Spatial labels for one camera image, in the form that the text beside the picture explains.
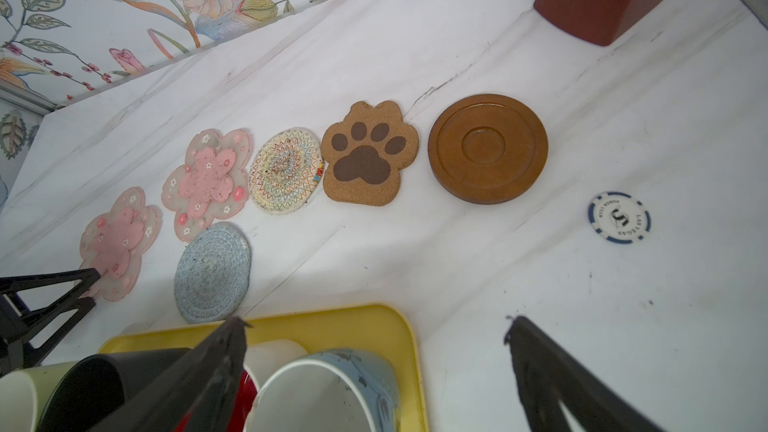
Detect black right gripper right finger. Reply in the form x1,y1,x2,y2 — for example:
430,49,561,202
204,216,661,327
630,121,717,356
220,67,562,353
504,316,660,431

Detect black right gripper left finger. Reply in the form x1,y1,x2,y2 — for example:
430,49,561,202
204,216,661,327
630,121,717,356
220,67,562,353
91,317,249,431

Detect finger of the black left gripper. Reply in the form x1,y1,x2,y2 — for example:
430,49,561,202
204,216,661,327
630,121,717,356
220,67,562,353
1,268,101,375

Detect multicolour woven round coaster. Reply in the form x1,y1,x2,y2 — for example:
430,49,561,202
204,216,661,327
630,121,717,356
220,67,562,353
249,128,325,215

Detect brown paw print coaster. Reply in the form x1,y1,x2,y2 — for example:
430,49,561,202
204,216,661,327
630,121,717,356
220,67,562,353
321,101,419,206

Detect pink flower coaster front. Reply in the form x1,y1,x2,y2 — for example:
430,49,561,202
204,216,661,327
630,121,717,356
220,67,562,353
80,187,162,302

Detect pink flower coaster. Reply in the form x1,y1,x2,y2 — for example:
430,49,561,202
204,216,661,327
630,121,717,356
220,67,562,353
80,187,162,302
161,129,252,242

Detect grey blue woven coaster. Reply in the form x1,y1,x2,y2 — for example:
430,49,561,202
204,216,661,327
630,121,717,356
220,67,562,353
174,222,252,324

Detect pink flower coaster rear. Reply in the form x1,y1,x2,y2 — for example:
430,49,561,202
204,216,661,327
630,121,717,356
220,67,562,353
161,129,252,242

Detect round brown wooden coaster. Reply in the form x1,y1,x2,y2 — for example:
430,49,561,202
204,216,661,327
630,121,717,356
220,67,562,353
427,94,549,205

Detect red inside white mug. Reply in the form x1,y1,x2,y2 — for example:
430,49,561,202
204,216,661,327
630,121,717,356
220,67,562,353
173,338,310,432

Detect green mug white inside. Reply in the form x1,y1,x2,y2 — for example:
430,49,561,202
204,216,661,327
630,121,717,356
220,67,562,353
0,362,75,431

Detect black mug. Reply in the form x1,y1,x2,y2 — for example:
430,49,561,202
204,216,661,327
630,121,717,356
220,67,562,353
37,348,188,431

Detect blue mug rear row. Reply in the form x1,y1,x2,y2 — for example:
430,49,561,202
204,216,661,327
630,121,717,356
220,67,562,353
245,348,401,432

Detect yellow tray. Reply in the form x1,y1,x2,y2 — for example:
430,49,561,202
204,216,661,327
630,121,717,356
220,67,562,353
98,303,430,432

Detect blue white poker chip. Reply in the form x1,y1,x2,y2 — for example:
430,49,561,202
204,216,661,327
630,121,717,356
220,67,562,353
587,191,652,245

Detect aluminium corner post left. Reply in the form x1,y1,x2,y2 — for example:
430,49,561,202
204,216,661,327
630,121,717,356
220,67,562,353
0,81,57,116

